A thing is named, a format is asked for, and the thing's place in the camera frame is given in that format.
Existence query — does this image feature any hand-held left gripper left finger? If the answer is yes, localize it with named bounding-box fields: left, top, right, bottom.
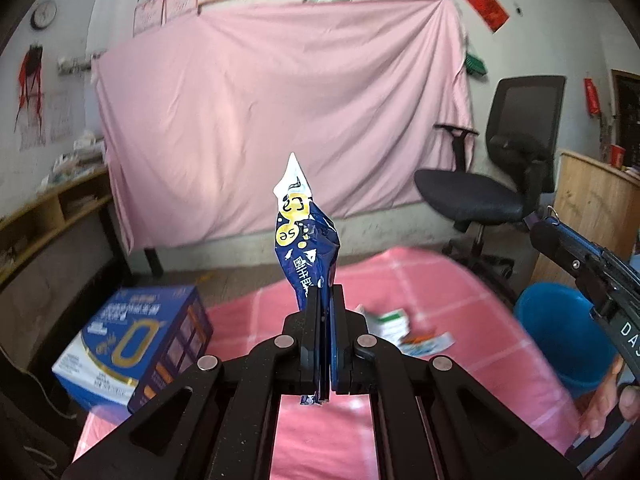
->
left=60, top=287, right=326, bottom=480

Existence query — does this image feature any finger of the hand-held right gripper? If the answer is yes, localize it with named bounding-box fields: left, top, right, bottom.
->
left=529, top=215, right=608, bottom=287

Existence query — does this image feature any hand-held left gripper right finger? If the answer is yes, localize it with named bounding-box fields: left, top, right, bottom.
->
left=327, top=284, right=583, bottom=480

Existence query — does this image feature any blue plastic basin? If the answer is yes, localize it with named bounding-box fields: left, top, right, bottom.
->
left=515, top=282, right=621, bottom=401

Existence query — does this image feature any blue snack wrapper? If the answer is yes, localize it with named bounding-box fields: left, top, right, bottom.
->
left=272, top=152, right=342, bottom=406

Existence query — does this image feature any white printed wrapper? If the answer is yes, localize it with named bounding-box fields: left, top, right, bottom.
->
left=397, top=332, right=456, bottom=358

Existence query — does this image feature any person's right hand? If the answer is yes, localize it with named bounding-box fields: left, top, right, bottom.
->
left=579, top=355, right=640, bottom=441

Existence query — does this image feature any wooden cabinet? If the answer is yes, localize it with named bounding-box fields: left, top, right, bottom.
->
left=530, top=149, right=640, bottom=286

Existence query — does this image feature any black office chair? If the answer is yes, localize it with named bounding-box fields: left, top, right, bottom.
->
left=414, top=76, right=568, bottom=281

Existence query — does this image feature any pink checked tablecloth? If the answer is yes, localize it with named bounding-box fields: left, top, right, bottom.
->
left=72, top=246, right=586, bottom=480

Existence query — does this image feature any dark framed board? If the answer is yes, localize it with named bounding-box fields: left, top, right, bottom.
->
left=611, top=70, right=640, bottom=171

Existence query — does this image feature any red hanging ornament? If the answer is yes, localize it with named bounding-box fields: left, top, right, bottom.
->
left=584, top=77, right=602, bottom=115

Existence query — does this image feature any blue carton box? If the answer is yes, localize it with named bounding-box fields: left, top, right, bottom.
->
left=52, top=285, right=215, bottom=415

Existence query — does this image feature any pink hanging sheet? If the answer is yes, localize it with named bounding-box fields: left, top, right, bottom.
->
left=92, top=0, right=476, bottom=253

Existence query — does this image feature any stack of books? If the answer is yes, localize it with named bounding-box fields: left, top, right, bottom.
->
left=50, top=132, right=107, bottom=186

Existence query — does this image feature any wooden shelf desk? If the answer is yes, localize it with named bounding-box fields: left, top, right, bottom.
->
left=0, top=167, right=113, bottom=286

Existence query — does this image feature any red tassel ornament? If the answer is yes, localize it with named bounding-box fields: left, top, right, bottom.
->
left=15, top=44, right=45, bottom=131

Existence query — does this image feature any red diamond wall poster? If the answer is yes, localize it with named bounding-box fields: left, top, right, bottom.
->
left=460, top=0, right=511, bottom=34

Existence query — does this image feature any wall calendar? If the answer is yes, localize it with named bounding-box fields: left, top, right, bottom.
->
left=19, top=90, right=68, bottom=153

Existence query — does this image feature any wire wall rack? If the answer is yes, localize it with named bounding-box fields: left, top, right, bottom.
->
left=56, top=50, right=108, bottom=77

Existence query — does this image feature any round wall clock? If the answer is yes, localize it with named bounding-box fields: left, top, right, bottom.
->
left=31, top=0, right=57, bottom=30

